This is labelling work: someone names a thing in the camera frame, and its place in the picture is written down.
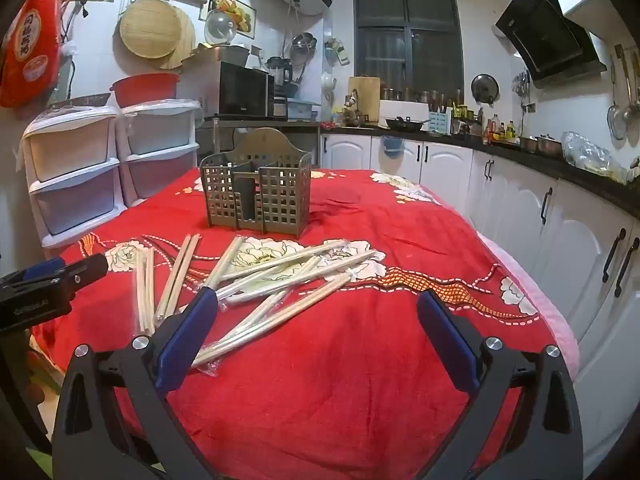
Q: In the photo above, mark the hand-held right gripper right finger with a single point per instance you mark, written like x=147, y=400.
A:
x=447, y=335

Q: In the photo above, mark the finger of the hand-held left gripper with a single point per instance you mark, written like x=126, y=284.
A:
x=45, y=269
x=87, y=269

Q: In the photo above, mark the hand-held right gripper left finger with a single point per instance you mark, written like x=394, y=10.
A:
x=187, y=330

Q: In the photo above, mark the pile of pale chopsticks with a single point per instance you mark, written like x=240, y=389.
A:
x=143, y=290

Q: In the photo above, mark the grey plastic utensil holder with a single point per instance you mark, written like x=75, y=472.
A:
x=280, y=195

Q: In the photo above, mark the red floral tablecloth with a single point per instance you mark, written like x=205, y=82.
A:
x=350, y=360

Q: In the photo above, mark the pink cloth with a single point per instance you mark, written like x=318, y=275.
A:
x=555, y=320

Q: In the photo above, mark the white plastic drawer unit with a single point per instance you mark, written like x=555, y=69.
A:
x=70, y=145
x=160, y=135

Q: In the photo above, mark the white base cabinets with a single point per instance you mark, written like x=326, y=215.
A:
x=500, y=195

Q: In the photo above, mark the brown cardboard tray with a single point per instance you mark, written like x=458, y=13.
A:
x=85, y=101

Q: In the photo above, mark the red plastic basin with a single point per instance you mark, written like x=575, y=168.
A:
x=145, y=90

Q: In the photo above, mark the black kitchen countertop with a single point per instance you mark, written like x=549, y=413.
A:
x=465, y=141

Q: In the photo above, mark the blue hanging cloth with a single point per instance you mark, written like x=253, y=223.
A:
x=392, y=144

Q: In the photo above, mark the steel pot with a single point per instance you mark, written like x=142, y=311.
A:
x=529, y=144
x=550, y=146

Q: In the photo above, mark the row of seasoning bottles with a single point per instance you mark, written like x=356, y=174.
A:
x=495, y=130

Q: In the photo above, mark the light blue knife holder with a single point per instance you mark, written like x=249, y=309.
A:
x=440, y=122

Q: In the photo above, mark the red hanging bag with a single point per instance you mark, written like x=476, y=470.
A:
x=30, y=55

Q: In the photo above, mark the black wok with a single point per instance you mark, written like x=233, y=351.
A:
x=405, y=124

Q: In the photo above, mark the steel kitchen rack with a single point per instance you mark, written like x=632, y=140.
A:
x=250, y=121

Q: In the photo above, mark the clear plastic bag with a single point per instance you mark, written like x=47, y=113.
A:
x=590, y=155

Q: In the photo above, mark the microwave oven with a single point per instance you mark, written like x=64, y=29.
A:
x=242, y=90

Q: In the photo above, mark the row of dark jars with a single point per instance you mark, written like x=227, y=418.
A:
x=425, y=95

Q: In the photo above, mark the hanging steel pot lid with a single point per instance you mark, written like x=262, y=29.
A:
x=485, y=89

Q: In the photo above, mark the light blue storage box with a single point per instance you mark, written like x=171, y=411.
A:
x=304, y=110

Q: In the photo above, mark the round bamboo tray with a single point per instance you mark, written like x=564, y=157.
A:
x=150, y=27
x=187, y=40

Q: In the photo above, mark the wooden cutting board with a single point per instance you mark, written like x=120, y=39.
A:
x=367, y=95

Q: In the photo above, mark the steel basin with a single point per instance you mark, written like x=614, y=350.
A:
x=227, y=54

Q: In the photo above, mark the hanging metal strainer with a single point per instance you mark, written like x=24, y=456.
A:
x=617, y=122

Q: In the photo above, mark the glass pot lid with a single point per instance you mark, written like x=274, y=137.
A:
x=220, y=27

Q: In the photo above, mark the black blender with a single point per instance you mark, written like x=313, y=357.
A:
x=280, y=70

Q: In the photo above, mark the dark framed window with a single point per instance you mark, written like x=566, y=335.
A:
x=407, y=35

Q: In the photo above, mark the hanging steel pots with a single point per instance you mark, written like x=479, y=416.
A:
x=302, y=47

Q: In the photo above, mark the black range hood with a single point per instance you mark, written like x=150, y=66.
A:
x=545, y=35

